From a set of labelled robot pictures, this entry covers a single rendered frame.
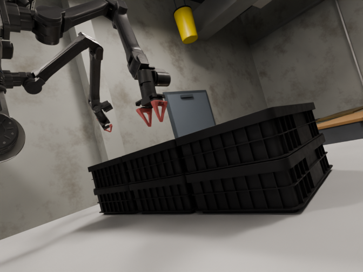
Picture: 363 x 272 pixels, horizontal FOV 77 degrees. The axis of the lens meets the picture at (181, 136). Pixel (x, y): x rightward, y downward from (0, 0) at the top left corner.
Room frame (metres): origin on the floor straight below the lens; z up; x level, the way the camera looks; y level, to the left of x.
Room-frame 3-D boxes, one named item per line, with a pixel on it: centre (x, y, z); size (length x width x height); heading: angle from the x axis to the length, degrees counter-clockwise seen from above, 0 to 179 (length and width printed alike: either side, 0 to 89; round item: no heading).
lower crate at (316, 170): (0.72, -0.22, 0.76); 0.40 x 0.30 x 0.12; 138
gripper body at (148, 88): (0.84, 0.08, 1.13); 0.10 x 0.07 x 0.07; 51
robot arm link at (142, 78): (0.85, 0.07, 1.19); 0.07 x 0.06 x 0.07; 128
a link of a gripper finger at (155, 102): (0.82, 0.06, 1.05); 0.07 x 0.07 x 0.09; 51
